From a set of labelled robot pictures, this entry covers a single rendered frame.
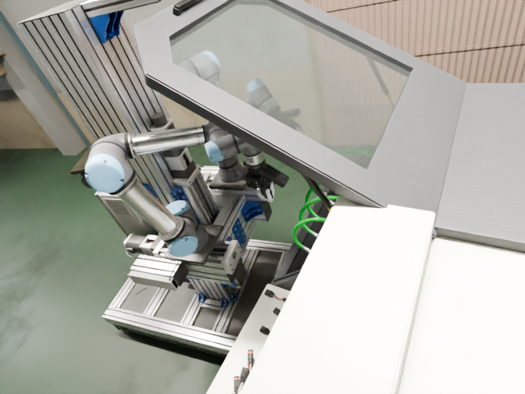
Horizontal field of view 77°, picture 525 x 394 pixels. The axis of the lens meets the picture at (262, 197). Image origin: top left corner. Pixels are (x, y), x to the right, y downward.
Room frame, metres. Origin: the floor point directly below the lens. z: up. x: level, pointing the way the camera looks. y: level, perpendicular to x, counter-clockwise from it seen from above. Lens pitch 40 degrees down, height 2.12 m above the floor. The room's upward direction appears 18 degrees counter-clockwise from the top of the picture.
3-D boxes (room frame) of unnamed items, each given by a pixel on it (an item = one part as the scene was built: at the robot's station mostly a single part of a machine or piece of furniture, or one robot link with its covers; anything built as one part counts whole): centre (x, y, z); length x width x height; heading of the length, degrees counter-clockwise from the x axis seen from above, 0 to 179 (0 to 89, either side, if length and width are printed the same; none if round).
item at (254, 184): (1.05, -0.01, 1.37); 0.09 x 0.08 x 0.12; 50
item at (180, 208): (1.14, 0.38, 1.20); 0.13 x 0.12 x 0.14; 4
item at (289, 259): (1.09, -0.15, 0.87); 0.62 x 0.04 x 0.16; 140
